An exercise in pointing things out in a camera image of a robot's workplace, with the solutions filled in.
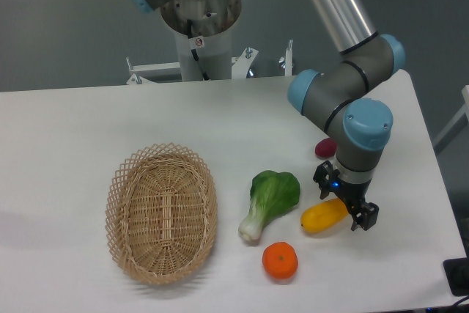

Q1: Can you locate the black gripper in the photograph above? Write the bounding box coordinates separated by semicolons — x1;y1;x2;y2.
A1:
313;161;379;231

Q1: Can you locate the yellow mango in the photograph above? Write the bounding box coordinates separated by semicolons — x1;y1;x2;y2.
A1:
300;198;349;234

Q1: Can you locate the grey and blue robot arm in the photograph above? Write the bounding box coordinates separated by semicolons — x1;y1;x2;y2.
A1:
133;0;405;229

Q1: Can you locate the purple sweet potato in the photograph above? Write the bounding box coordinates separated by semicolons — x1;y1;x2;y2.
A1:
314;138;337;159

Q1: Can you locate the green bok choy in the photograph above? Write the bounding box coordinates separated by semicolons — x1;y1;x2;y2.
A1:
238;170;300;243

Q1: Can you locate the orange tangerine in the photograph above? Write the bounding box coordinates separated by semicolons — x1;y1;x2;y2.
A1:
262;242;299;280

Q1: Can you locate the black device at table edge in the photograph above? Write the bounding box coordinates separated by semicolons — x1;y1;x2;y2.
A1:
443;258;468;296

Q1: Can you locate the woven wicker basket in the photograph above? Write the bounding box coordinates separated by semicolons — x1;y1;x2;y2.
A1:
106;143;218;285

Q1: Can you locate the white frame at right edge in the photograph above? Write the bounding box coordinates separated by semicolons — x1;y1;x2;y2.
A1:
432;85;468;155

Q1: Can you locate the white pedestal base frame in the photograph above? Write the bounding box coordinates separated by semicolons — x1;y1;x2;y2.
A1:
126;39;295;85

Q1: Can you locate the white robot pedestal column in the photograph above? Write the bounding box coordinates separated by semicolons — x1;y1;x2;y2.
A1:
174;30;232;81

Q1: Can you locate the black cable on pedestal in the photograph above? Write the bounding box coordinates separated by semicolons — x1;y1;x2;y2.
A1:
185;18;210;81

